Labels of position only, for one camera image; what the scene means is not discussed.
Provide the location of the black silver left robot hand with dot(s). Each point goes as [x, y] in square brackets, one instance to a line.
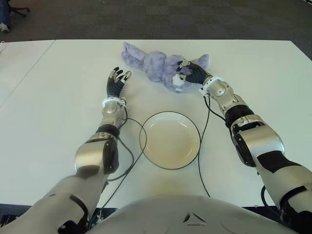
[114, 85]

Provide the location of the white plate with black rim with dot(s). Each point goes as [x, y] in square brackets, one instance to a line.
[170, 141]

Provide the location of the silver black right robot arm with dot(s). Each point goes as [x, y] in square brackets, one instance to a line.
[260, 141]

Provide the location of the purple plush rabbit doll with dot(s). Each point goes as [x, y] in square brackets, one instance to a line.
[156, 65]

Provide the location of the silver robot torso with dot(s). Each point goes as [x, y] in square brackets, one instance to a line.
[190, 214]

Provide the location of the person leg in blue jeans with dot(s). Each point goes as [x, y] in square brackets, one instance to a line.
[3, 14]

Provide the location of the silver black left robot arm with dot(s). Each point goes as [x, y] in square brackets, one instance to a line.
[90, 153]

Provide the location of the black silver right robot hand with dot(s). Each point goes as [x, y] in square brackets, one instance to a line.
[197, 73]

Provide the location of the black office chair base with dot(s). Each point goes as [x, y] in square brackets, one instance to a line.
[19, 11]

